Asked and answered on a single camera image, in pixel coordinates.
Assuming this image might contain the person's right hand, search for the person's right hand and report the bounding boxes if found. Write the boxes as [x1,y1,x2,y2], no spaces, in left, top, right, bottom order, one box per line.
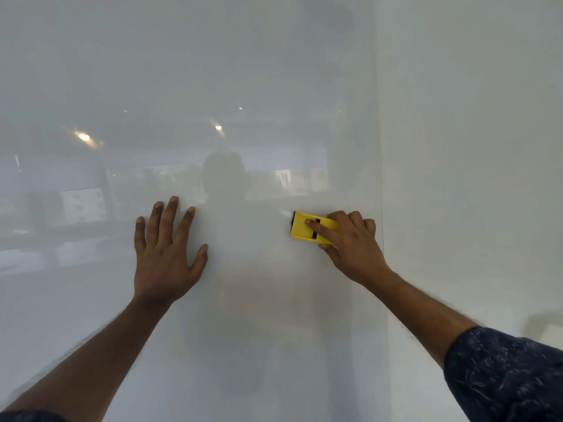
[305,210,393,287]

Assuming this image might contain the person's left hand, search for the person's left hand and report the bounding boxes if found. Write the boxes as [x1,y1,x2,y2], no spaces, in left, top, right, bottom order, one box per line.
[133,196,209,305]

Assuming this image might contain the yellow whiteboard eraser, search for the yellow whiteboard eraser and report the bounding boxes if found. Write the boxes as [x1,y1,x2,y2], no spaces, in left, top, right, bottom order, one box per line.
[290,211,341,246]

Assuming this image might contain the person's left forearm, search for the person's left forearm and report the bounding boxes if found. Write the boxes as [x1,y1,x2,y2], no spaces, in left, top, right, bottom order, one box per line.
[2,296,173,422]

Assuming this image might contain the person's right forearm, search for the person's right forearm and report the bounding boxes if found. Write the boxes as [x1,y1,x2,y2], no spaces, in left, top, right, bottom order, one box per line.
[364,269,480,370]

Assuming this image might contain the glossy white board panel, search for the glossy white board panel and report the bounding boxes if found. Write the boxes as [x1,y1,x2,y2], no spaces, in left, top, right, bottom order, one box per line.
[0,0,392,422]

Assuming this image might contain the dark blue patterned shirt sleeve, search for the dark blue patterned shirt sleeve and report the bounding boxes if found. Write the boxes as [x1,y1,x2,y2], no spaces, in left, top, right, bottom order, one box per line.
[443,326,563,422]

